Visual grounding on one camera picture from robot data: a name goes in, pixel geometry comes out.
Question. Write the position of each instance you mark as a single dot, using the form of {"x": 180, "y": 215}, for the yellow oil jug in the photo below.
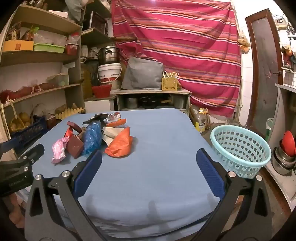
{"x": 86, "y": 81}

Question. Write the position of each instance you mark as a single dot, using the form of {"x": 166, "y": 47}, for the blue plastic crate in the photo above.
{"x": 30, "y": 133}

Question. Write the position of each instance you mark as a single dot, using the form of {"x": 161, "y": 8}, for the brown bottle with yellow cap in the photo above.
{"x": 200, "y": 122}

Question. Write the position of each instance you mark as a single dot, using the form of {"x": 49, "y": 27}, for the green plastic container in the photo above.
{"x": 48, "y": 48}

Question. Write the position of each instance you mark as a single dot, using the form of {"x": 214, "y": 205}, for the person's left hand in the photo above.
{"x": 16, "y": 210}

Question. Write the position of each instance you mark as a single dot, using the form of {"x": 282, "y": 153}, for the brown framed door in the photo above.
{"x": 263, "y": 69}

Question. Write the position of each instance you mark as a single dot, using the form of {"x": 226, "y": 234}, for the yellow plastic container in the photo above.
{"x": 17, "y": 45}

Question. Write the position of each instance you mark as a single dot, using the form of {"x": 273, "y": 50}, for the white plastic bucket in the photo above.
{"x": 109, "y": 73}

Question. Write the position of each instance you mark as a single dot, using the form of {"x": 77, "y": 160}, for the red plastic basket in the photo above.
{"x": 101, "y": 91}

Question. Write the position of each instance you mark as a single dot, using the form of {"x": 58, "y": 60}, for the brown potato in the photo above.
{"x": 61, "y": 108}

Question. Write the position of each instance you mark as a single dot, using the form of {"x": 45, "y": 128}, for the wooden shelf unit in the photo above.
{"x": 41, "y": 56}

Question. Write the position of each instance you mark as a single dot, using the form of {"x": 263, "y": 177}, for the red mesh bag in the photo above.
{"x": 23, "y": 91}

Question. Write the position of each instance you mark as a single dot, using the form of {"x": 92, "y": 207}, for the grey cushion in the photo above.
{"x": 143, "y": 74}

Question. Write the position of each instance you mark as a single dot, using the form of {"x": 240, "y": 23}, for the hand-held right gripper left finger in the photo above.
{"x": 89, "y": 171}

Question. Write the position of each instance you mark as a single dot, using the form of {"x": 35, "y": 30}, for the pink wrapper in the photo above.
{"x": 59, "y": 148}

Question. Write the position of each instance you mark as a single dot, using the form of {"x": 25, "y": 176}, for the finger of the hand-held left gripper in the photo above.
{"x": 33, "y": 154}
{"x": 9, "y": 149}

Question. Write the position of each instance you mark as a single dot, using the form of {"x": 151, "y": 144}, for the clear plastic container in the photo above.
{"x": 59, "y": 80}

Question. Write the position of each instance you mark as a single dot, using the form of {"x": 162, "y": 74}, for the orange plastic bag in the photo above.
{"x": 120, "y": 143}

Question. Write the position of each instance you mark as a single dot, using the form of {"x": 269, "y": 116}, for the turquoise plastic basket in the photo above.
{"x": 231, "y": 162}

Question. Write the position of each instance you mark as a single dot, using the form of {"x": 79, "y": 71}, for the wooden utensil holder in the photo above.
{"x": 169, "y": 83}

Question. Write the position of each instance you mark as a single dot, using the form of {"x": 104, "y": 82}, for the red shiny wrapper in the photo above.
{"x": 69, "y": 133}

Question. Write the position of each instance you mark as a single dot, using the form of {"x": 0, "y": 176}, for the stack of steel bowls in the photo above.
{"x": 281, "y": 162}

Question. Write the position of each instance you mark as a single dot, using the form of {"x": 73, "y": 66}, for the red striped cloth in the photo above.
{"x": 185, "y": 46}

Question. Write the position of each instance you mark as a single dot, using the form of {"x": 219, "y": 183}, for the black cooking pot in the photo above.
{"x": 148, "y": 102}

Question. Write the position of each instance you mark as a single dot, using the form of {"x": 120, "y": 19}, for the yellow net bag of potatoes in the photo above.
{"x": 20, "y": 120}

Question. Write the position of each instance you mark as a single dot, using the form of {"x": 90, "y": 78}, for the orange snack packet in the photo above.
{"x": 116, "y": 122}

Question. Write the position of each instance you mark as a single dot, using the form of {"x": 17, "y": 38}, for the beige striped cardboard piece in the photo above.
{"x": 110, "y": 133}

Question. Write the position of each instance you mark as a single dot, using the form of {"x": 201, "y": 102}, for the silver snack packet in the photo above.
{"x": 113, "y": 117}

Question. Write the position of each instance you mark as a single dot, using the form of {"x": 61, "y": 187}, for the red ladle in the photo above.
{"x": 289, "y": 143}

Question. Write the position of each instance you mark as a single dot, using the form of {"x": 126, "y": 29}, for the blue plastic bag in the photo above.
{"x": 92, "y": 136}

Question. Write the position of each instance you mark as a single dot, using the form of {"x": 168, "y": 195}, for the small maroon packet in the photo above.
{"x": 73, "y": 125}

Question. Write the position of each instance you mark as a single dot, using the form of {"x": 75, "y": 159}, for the black packet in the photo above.
{"x": 92, "y": 120}

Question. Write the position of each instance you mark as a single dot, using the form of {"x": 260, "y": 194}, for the dark metal appliance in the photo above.
{"x": 99, "y": 23}

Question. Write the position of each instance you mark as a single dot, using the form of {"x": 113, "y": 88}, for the small steel pot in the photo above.
{"x": 132, "y": 102}

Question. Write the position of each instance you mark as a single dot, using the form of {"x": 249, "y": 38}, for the small red basket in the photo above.
{"x": 71, "y": 49}

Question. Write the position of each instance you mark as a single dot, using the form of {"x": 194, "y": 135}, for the low wooden cabinet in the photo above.
{"x": 152, "y": 92}

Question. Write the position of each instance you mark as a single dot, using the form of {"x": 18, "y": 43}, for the small white cabinet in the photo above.
{"x": 99, "y": 104}

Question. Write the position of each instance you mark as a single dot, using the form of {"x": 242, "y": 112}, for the yellow egg tray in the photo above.
{"x": 71, "y": 113}

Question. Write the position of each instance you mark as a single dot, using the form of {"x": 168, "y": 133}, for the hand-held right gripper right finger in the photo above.
{"x": 209, "y": 171}

